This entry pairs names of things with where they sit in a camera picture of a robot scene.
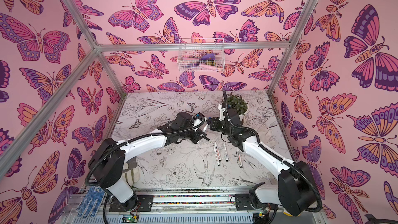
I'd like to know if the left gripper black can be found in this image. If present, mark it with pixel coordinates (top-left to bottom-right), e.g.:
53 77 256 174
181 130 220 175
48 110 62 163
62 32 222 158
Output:
177 124 208 145

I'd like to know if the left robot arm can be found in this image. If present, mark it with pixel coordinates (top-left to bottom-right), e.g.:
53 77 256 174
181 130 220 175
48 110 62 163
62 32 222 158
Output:
85 112 206 209

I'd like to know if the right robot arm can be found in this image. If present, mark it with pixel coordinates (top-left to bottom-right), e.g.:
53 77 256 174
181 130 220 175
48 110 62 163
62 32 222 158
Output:
207 91 323 216

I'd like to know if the potted green plant white pot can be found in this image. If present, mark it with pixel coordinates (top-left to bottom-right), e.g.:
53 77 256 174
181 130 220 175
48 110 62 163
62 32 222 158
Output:
227 92 248 123

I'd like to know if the white work glove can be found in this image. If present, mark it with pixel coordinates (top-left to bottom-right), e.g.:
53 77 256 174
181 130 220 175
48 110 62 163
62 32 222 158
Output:
283 209 300 217

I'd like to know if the green circuit board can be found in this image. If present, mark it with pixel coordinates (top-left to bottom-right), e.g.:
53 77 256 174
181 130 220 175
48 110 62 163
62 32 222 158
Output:
122 215 138 224

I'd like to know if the blue knit glove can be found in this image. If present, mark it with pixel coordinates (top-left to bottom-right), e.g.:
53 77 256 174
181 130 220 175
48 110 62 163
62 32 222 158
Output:
76 186 105 220

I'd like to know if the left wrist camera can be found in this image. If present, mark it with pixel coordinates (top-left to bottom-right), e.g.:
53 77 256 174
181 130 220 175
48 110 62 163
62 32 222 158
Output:
193 114 206 131

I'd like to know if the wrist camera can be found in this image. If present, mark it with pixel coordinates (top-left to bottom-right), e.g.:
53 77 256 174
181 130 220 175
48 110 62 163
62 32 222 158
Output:
193 114 206 131
218 104 226 121

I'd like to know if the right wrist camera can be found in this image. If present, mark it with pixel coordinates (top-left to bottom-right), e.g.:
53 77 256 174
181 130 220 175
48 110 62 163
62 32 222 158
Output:
218 104 226 121

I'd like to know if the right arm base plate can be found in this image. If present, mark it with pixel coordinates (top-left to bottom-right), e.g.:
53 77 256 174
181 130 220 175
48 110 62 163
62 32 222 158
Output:
234 194 256 211

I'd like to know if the white wire basket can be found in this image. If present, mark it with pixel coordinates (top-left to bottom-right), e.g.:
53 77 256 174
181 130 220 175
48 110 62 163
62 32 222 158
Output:
176 38 226 73

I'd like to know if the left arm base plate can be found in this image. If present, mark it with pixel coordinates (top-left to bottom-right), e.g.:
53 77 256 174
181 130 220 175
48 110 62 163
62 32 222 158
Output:
109 195 154 213

